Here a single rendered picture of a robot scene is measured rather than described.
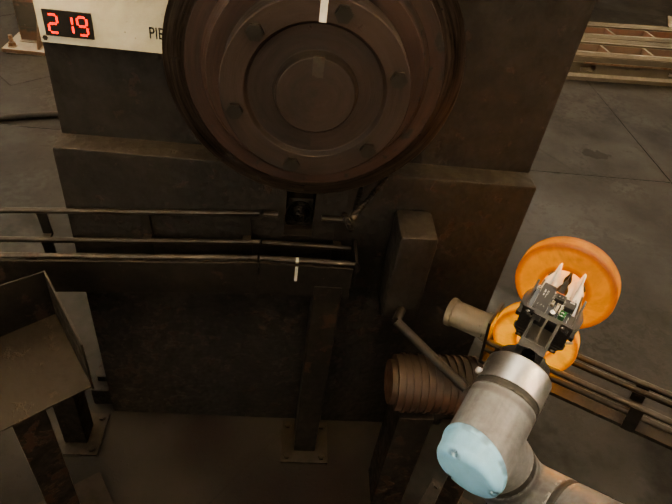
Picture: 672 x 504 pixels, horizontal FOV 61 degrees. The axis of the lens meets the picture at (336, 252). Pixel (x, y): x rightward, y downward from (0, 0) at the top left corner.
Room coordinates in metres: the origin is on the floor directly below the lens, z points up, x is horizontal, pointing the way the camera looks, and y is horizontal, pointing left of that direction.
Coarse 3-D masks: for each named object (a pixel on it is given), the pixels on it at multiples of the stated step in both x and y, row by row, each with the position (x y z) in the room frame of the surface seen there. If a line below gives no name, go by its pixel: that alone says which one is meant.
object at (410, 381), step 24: (408, 360) 0.81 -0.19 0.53; (456, 360) 0.83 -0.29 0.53; (384, 384) 0.81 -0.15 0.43; (408, 384) 0.75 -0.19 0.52; (432, 384) 0.76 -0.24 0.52; (408, 408) 0.74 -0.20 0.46; (432, 408) 0.74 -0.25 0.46; (456, 408) 0.75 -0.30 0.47; (384, 432) 0.81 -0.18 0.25; (408, 432) 0.75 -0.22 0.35; (384, 456) 0.76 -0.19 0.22; (408, 456) 0.75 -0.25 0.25; (384, 480) 0.75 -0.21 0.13; (408, 480) 0.76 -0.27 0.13
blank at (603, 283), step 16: (544, 240) 0.73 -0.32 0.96; (560, 240) 0.71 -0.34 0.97; (576, 240) 0.71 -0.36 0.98; (528, 256) 0.71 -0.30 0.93; (544, 256) 0.70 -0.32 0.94; (560, 256) 0.69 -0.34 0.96; (576, 256) 0.69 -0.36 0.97; (592, 256) 0.68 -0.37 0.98; (608, 256) 0.69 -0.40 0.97; (528, 272) 0.71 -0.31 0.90; (544, 272) 0.70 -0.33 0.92; (576, 272) 0.68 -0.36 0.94; (592, 272) 0.67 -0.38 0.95; (608, 272) 0.66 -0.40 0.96; (528, 288) 0.70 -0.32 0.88; (592, 288) 0.67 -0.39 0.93; (608, 288) 0.66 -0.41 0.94; (592, 304) 0.66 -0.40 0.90; (608, 304) 0.65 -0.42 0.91; (592, 320) 0.65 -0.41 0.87
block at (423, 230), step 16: (400, 224) 0.93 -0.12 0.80; (416, 224) 0.93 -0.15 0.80; (432, 224) 0.94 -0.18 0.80; (400, 240) 0.89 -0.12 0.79; (416, 240) 0.89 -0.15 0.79; (432, 240) 0.89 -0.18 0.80; (400, 256) 0.89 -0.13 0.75; (416, 256) 0.89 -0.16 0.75; (432, 256) 0.89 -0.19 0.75; (384, 272) 0.94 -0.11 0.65; (400, 272) 0.89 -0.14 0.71; (416, 272) 0.89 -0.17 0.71; (384, 288) 0.91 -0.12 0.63; (400, 288) 0.89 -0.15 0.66; (416, 288) 0.89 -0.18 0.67; (384, 304) 0.89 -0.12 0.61; (400, 304) 0.89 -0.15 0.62; (416, 304) 0.89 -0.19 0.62
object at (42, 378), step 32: (0, 288) 0.68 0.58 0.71; (32, 288) 0.71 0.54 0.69; (0, 320) 0.66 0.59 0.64; (32, 320) 0.70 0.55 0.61; (64, 320) 0.65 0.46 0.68; (0, 352) 0.62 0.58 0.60; (32, 352) 0.63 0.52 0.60; (64, 352) 0.64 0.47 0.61; (0, 384) 0.56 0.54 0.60; (32, 384) 0.57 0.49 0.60; (64, 384) 0.57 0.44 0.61; (0, 416) 0.50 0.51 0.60; (32, 416) 0.51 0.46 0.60; (32, 448) 0.55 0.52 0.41; (64, 480) 0.57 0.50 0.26; (96, 480) 0.70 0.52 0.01
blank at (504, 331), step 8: (512, 304) 0.80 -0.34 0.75; (504, 312) 0.78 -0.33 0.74; (512, 312) 0.77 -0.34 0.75; (504, 320) 0.77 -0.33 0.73; (512, 320) 0.77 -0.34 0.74; (496, 328) 0.77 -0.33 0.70; (504, 328) 0.77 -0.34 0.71; (512, 328) 0.76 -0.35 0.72; (496, 336) 0.77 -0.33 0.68; (504, 336) 0.77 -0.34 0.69; (512, 336) 0.76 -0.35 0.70; (576, 336) 0.73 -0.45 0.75; (504, 344) 0.76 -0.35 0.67; (512, 344) 0.76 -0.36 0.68; (568, 344) 0.73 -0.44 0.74; (576, 344) 0.72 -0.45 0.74; (560, 352) 0.73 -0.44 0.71; (568, 352) 0.72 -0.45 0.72; (576, 352) 0.72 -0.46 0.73; (552, 360) 0.73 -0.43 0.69; (560, 360) 0.73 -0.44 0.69; (568, 360) 0.72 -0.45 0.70; (560, 368) 0.72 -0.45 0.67
